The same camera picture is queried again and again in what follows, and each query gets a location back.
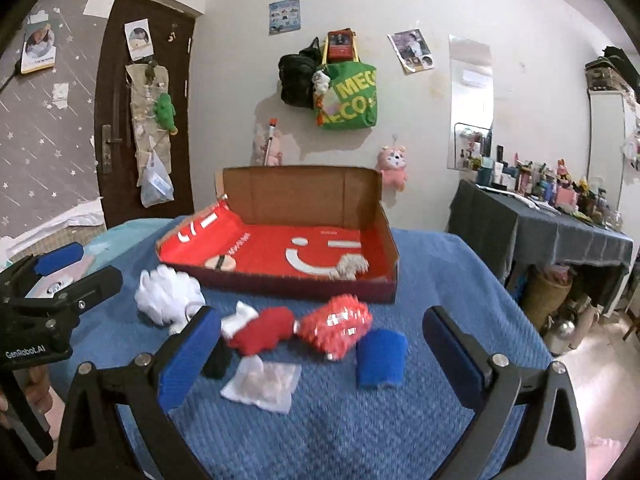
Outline wicker basket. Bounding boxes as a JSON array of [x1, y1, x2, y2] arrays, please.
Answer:
[[520, 265, 568, 331]]

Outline clear plastic bag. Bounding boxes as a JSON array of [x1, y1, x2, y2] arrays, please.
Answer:
[[140, 150, 175, 208]]

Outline white crumpled sheet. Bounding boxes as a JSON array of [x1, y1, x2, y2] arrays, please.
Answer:
[[0, 199, 106, 261]]

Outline red-lined cardboard box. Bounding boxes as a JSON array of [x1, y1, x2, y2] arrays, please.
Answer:
[[155, 165, 401, 306]]

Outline beige chenille scrubber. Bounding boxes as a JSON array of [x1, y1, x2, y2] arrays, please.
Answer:
[[327, 255, 371, 281]]

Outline person's left hand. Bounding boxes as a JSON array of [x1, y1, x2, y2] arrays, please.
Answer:
[[25, 362, 54, 411]]

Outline row of cosmetic bottles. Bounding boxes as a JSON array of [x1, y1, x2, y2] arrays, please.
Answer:
[[457, 127, 623, 231]]

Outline table with dark grey cloth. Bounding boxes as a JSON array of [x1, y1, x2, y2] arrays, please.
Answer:
[[446, 179, 635, 321]]

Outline blue wall poster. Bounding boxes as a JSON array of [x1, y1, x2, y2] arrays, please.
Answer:
[[268, 0, 302, 36]]

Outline light teal bedsheet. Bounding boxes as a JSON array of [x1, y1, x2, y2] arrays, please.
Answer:
[[82, 217, 173, 261]]

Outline pink plush toy white face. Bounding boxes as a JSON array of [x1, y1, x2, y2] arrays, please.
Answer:
[[376, 146, 408, 192]]

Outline black soft pad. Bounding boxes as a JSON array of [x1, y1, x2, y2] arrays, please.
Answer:
[[201, 337, 233, 380]]

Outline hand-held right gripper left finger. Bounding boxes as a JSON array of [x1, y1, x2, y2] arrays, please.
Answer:
[[54, 305, 223, 480]]

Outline red plush mitten white cuff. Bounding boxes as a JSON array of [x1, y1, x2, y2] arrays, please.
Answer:
[[221, 301, 297, 353]]

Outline dark brown door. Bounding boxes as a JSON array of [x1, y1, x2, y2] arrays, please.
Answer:
[[95, 0, 197, 228]]

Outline wall mirror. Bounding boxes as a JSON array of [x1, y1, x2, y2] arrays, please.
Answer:
[[446, 34, 495, 173]]

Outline pale pink plush toy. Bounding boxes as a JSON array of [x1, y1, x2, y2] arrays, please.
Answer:
[[252, 125, 283, 167]]

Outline metal kettle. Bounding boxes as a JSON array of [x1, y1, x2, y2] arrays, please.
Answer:
[[542, 310, 583, 356]]

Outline white wardrobe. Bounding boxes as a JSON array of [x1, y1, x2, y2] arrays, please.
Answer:
[[585, 47, 640, 233]]

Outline white card with round mark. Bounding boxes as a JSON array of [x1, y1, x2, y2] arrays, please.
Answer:
[[25, 277, 76, 302]]

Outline white mesh bath pouf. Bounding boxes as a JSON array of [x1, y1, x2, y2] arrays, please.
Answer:
[[135, 264, 207, 336]]

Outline blue sponge cloth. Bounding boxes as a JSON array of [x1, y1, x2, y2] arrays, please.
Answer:
[[356, 329, 408, 390]]

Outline green plush toy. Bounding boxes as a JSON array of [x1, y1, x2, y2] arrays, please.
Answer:
[[153, 93, 179, 135]]

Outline white door poster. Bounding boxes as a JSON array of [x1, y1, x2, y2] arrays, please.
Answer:
[[124, 18, 153, 59]]

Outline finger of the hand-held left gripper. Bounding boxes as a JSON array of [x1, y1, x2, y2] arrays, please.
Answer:
[[0, 242, 84, 301], [47, 266, 124, 311]]

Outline black bag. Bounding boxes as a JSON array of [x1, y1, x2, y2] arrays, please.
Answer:
[[278, 37, 323, 108]]

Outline beige hanging organizer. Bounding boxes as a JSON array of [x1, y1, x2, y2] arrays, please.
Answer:
[[125, 60, 173, 181]]

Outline green tote bag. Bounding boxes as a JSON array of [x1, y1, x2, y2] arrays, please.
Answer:
[[315, 60, 378, 131]]

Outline red mesh packet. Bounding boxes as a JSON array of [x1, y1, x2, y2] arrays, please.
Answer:
[[299, 294, 373, 361]]

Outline photo wall poster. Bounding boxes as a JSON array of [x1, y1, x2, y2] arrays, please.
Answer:
[[387, 28, 435, 75]]

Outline red bag yellow straps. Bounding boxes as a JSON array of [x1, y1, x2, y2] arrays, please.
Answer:
[[325, 29, 358, 65]]

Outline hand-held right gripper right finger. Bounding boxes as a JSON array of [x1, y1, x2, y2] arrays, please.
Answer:
[[422, 305, 587, 480]]

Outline stick with orange cap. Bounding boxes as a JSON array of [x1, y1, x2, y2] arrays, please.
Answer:
[[265, 118, 278, 166]]

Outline white cotton pad packet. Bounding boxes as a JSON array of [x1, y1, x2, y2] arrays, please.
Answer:
[[220, 355, 302, 415]]

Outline metal door handle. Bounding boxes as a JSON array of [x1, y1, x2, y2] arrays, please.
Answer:
[[100, 125, 123, 175]]

